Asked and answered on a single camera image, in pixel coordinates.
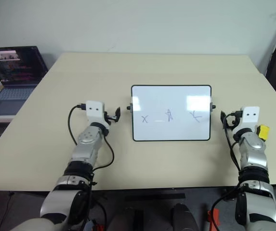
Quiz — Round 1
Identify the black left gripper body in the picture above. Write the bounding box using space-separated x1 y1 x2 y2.
104 111 118 124

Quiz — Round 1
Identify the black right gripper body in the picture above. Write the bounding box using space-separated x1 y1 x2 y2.
225 110 243 129

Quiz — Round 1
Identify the yellow sponge with dark backing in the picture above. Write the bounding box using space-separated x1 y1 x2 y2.
256 124 271 141

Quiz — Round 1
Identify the black-framed whiteboard with stand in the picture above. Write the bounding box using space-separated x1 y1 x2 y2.
126 84 217 142

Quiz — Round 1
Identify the black flat strip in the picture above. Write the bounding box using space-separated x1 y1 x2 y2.
124 193 186 202

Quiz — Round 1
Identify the orange plastic clamp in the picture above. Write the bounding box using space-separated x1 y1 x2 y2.
207 207 220 231

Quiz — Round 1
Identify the dark rounded leg shape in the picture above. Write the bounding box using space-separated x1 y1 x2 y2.
171 203 202 231

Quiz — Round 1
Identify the open grey laptop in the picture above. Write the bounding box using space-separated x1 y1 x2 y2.
0 46 50 116

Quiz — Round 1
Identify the red plastic part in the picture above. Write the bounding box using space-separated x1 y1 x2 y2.
91 218 105 231

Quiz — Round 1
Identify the beige robot torso shell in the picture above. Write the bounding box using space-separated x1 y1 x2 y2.
9 211 65 231

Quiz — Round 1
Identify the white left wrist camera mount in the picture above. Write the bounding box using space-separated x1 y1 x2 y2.
85 100 111 128

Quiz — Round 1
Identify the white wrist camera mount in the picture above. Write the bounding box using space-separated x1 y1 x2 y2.
85 100 111 128
234 105 260 133

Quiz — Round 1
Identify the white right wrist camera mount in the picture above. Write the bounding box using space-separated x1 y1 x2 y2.
234 105 260 133

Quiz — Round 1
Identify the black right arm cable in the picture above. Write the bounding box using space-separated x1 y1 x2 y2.
210 112 242 217

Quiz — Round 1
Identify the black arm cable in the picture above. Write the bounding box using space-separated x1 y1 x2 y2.
210 112 242 217
67 103 115 169

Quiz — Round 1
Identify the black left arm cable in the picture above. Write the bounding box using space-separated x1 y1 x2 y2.
67 103 115 169

